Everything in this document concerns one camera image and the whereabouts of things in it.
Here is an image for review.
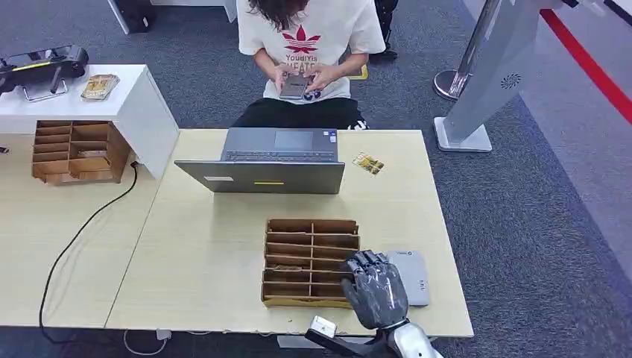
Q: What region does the person's left hand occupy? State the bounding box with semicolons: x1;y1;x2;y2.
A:
305;63;341;94

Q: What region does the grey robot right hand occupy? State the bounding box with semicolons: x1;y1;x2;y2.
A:
339;250;410;331

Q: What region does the person's right hand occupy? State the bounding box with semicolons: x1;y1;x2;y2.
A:
273;64;302;92

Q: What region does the grey smartphone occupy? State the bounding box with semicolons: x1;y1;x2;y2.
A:
279;74;312;101

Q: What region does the grey flat card reader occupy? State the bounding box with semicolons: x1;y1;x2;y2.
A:
385;250;431;307

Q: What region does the person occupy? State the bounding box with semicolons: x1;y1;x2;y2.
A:
230;0;387;132

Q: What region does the black leg with foot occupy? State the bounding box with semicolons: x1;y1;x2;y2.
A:
370;0;400;63

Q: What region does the grey laptop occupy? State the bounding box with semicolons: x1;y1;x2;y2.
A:
174;127;347;195

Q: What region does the wooden card sorting box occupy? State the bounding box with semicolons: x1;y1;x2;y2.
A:
31;120;132;186
260;219;361;310

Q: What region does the white shelf stand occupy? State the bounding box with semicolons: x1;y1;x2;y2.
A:
0;64;180;180

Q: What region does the white kiosk terminal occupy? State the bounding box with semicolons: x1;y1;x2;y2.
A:
434;0;593;153

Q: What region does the stack of yellow cards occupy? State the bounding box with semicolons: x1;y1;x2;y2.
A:
80;74;121;101

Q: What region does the black device with yellow stripe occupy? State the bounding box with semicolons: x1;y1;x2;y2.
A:
0;45;90;103

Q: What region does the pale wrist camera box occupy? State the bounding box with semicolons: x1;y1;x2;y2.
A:
309;315;338;339

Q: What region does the chrome post with round base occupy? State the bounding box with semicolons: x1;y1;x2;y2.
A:
433;0;502;102

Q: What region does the black power cable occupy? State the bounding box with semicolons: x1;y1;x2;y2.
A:
38;161;141;345

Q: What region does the white power adapter with cable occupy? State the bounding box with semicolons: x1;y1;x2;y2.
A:
122;328;173;357

